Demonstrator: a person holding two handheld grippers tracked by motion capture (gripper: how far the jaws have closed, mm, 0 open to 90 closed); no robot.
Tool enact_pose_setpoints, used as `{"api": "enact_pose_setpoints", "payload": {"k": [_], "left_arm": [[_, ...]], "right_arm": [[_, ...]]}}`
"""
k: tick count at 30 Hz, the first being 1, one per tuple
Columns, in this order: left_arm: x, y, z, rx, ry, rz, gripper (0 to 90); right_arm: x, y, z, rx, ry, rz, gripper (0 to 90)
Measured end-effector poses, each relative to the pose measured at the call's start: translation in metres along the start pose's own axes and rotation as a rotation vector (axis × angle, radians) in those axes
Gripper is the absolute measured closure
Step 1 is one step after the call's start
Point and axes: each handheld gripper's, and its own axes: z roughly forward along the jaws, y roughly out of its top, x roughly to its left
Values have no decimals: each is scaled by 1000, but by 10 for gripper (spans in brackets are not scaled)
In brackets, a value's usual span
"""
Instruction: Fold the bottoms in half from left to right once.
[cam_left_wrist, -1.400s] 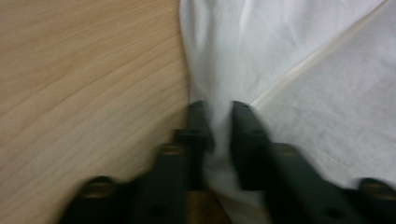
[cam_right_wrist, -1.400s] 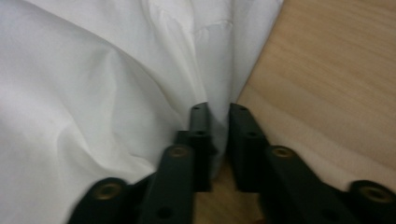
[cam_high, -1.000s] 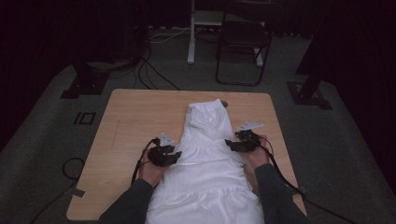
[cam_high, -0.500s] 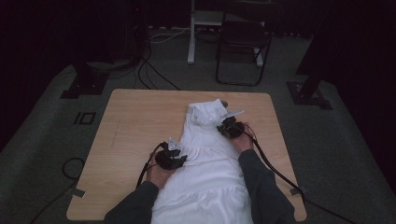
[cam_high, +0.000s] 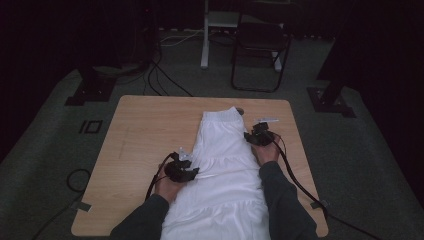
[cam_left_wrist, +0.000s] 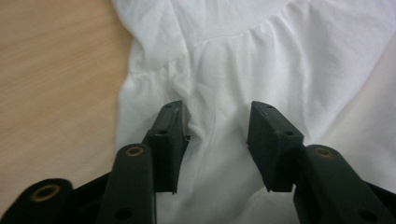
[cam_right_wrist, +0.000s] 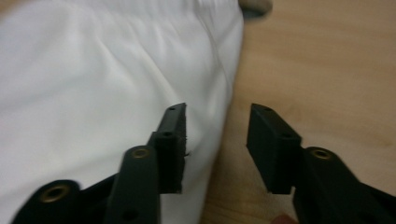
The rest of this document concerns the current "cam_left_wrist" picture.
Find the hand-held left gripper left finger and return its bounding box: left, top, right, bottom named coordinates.
left=141, top=99, right=191, bottom=194

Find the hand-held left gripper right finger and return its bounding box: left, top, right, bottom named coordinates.
left=247, top=100, right=305, bottom=193

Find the white garment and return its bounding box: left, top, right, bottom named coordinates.
left=110, top=0, right=396, bottom=224

